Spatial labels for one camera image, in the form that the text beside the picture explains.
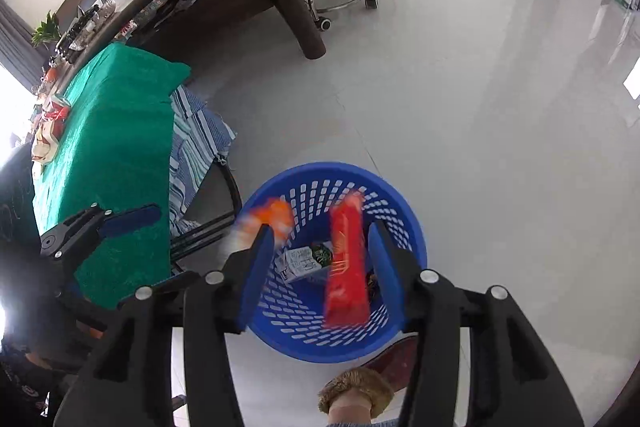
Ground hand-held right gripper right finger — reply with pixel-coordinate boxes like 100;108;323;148
367;220;586;427

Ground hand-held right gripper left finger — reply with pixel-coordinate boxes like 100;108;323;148
52;223;277;427

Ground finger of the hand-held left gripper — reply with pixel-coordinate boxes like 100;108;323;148
39;203;162;260

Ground red snack wrapper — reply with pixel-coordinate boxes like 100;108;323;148
322;192;371;329

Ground white green milk carton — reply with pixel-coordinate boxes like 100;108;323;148
275;241;335;284

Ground orange snack wrapper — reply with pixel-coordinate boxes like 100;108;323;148
220;197;296;265

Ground blue plastic basket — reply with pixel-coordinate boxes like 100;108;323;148
239;162;428;364

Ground white green snack wrapper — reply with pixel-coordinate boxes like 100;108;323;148
31;122;63;165

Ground green tablecloth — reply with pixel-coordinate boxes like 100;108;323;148
31;43;192;308

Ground dark red slipper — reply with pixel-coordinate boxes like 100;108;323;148
362;336;421;393

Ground black printed garment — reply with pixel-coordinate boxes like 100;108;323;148
0;337;61;427

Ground blue white striped cloth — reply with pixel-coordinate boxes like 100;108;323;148
167;84;237;228

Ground brown furry slipper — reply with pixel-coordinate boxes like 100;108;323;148
317;368;396;413

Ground green plant in black pot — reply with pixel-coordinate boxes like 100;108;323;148
31;11;61;48

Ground grey curtain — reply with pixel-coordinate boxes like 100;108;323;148
0;0;38;88

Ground black metal chair frame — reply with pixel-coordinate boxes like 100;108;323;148
167;157;243;275

